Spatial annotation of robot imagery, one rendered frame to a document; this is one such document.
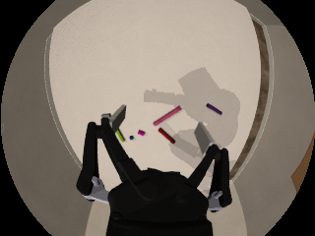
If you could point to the lime green rod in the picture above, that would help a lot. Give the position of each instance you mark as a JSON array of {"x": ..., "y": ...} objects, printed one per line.
[{"x": 120, "y": 136}]

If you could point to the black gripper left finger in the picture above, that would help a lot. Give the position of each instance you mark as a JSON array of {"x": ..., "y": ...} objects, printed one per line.
[{"x": 89, "y": 184}]

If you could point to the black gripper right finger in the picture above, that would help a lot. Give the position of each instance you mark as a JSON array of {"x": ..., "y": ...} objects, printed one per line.
[{"x": 219, "y": 196}]

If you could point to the dark red rod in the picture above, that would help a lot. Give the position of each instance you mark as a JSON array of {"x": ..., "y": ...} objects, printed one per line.
[{"x": 164, "y": 133}]

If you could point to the purple rod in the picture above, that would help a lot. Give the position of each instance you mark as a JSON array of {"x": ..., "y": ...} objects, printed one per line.
[{"x": 213, "y": 108}]

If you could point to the pink rod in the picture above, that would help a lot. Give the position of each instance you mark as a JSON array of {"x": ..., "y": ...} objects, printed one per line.
[{"x": 167, "y": 115}]

